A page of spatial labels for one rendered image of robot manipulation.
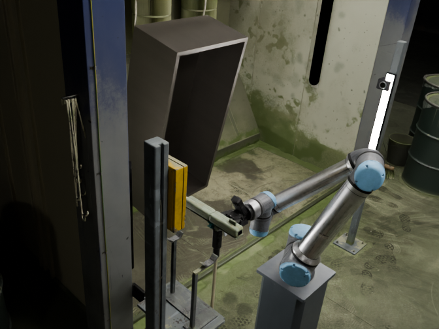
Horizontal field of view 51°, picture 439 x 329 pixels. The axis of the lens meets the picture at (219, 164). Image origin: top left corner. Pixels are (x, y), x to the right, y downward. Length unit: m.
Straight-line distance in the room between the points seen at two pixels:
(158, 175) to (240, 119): 3.53
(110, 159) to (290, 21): 3.00
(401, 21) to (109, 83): 2.79
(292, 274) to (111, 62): 1.24
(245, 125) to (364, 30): 1.59
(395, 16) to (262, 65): 1.46
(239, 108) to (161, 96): 2.46
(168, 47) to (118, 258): 1.10
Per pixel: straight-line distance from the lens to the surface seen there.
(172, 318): 2.05
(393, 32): 4.17
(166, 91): 2.60
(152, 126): 2.77
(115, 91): 1.93
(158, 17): 3.97
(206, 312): 2.07
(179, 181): 1.55
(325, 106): 4.59
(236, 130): 4.92
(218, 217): 1.90
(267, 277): 2.50
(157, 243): 1.66
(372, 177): 1.95
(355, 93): 4.40
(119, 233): 2.27
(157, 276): 1.77
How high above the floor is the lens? 2.30
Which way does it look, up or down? 29 degrees down
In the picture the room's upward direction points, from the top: 5 degrees clockwise
